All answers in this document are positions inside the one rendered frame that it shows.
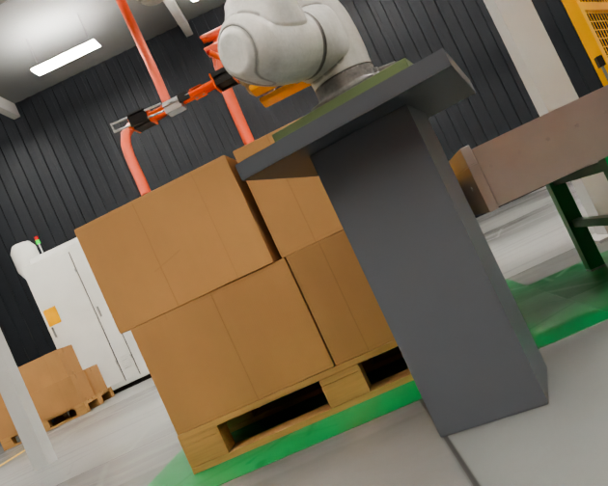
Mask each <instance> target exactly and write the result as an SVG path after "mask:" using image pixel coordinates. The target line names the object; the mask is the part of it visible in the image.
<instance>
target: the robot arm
mask: <svg viewBox="0 0 608 486"><path fill-rule="evenodd" d="M224 9H225V21H224V23H223V24H222V27H221V29H220V32H219V36H218V53H219V57H220V60H221V63H222V65H223V67H224V68H225V70H226V71H227V72H228V73H229V74H230V75H231V76H232V77H234V78H235V79H237V80H239V81H241V82H244V83H247V84H250V85H254V86H261V87H276V86H285V85H289V84H294V83H297V82H300V81H302V82H305V83H307V84H311V85H312V87H313V89H314V91H315V93H316V95H317V97H318V102H319V104H318V105H317V106H315V107H314V108H313V109H312V110H311V111H314V110H316V109H317V108H318V107H320V106H322V105H323V104H325V103H327V102H329V101H330V100H332V99H334V98H335V97H337V96H339V95H341V94H343V93H345V92H346V91H348V90H350V89H352V88H353V87H355V86H357V85H358V84H360V83H362V82H364V81H365V80H367V79H369V78H370V77H372V76H374V75H376V74H377V73H379V72H381V71H382V70H384V69H386V68H387V67H389V66H391V65H392V64H394V63H396V62H397V61H394V62H392V63H389V64H387V65H384V66H382V67H374V66H373V63H372V61H371V59H370V57H369V54H368V51H367V48H366V46H365V44H364V43H363V40H362V38H361V36H360V34H359V32H358V30H357V28H356V26H355V24H354V23H353V21H352V19H351V17H350V16H349V14H348V12H347V11H346V9H345V7H344V6H343V5H342V4H341V3H340V2H339V1H338V0H227V1H226V4H225V7H224Z"/></svg>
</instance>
